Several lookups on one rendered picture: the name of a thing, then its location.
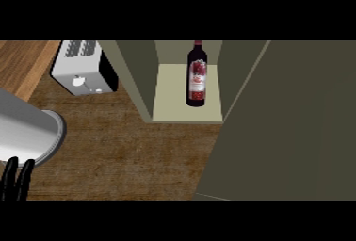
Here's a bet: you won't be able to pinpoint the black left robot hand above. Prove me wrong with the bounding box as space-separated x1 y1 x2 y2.
0 155 35 201

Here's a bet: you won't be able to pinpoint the dark red wine bottle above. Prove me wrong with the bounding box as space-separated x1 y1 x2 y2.
184 40 208 108

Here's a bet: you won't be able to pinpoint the olive green cabinet door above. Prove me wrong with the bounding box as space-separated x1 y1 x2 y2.
190 40 356 201

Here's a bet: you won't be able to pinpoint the silver toaster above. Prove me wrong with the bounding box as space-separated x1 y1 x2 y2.
50 40 119 97

